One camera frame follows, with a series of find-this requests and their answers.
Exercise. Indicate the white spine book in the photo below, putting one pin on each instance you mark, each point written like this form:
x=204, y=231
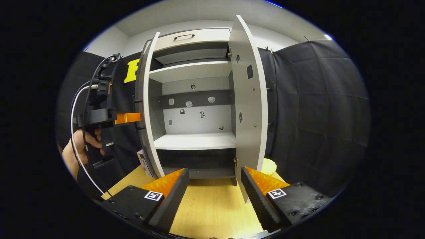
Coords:
x=149, y=169

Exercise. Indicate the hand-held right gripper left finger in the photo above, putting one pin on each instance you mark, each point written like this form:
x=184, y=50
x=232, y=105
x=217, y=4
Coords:
x=172, y=202

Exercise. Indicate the white shoe cabinet door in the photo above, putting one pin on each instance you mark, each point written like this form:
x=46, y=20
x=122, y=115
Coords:
x=146, y=99
x=247, y=99

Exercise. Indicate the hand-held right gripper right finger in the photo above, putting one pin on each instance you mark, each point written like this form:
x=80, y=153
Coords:
x=257, y=202

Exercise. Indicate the cream spine book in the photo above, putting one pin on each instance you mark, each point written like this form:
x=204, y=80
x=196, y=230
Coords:
x=142, y=162

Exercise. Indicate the white double-door shoe cabinet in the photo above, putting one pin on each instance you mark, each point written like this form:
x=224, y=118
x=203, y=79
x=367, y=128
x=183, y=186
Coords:
x=196, y=141

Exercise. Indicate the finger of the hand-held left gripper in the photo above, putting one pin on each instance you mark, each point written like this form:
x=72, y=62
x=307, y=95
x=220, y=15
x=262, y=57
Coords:
x=127, y=118

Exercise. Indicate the yellow ball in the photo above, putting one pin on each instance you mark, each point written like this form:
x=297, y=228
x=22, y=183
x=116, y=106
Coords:
x=269, y=167

